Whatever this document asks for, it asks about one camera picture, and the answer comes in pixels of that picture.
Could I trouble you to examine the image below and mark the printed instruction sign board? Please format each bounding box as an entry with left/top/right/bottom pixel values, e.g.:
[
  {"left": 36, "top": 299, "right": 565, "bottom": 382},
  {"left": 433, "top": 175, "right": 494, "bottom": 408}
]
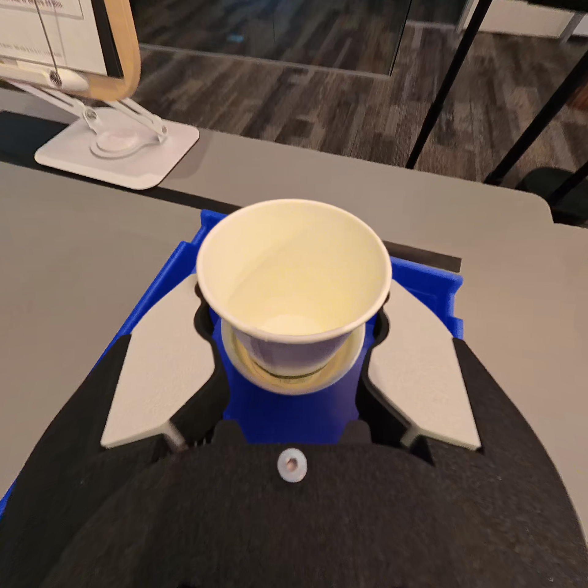
[{"left": 0, "top": 0, "right": 118, "bottom": 79}]

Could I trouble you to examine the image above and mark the black round stand base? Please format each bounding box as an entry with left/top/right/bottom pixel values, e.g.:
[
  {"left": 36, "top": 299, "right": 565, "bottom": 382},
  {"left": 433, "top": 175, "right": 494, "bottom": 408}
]
[{"left": 519, "top": 168, "right": 588, "bottom": 227}]

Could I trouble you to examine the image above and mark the white paper cup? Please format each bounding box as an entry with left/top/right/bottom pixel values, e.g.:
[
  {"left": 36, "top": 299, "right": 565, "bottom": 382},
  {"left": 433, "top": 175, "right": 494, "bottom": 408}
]
[
  {"left": 196, "top": 200, "right": 394, "bottom": 373},
  {"left": 217, "top": 313, "right": 370, "bottom": 396}
]

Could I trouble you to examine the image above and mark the blue plastic bin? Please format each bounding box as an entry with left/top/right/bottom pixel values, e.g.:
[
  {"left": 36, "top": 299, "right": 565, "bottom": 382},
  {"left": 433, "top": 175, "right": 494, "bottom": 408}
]
[{"left": 0, "top": 210, "right": 465, "bottom": 511}]

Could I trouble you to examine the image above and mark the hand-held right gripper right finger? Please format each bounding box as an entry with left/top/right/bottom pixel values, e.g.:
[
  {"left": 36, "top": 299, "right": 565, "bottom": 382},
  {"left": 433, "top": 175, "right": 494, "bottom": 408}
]
[{"left": 355, "top": 287, "right": 483, "bottom": 453}]

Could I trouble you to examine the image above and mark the white mount plate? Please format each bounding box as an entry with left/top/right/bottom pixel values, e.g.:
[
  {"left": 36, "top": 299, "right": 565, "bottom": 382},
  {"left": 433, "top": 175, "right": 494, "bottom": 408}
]
[{"left": 35, "top": 88, "right": 200, "bottom": 191}]

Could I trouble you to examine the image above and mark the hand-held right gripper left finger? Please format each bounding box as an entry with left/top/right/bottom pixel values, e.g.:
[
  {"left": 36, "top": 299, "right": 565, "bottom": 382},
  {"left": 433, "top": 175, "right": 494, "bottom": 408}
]
[{"left": 100, "top": 279, "right": 232, "bottom": 451}]

